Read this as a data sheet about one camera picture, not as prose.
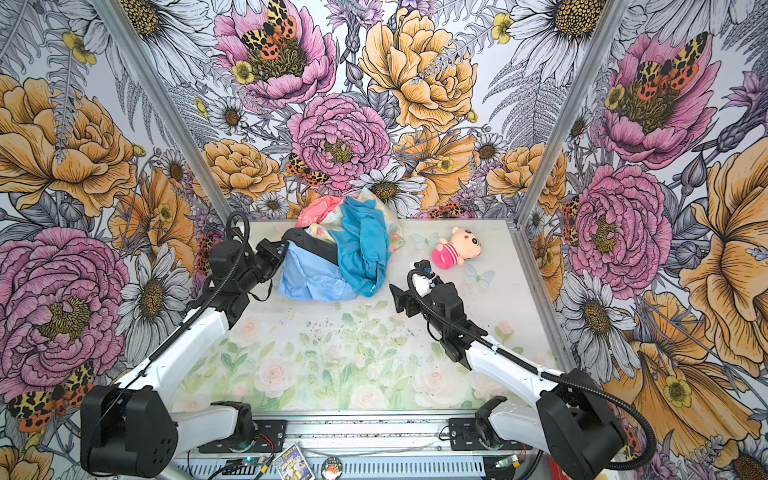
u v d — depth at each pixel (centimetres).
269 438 73
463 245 106
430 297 74
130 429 39
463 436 74
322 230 92
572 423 41
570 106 89
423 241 116
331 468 70
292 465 69
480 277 105
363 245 96
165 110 88
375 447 73
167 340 48
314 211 108
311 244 86
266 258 72
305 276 83
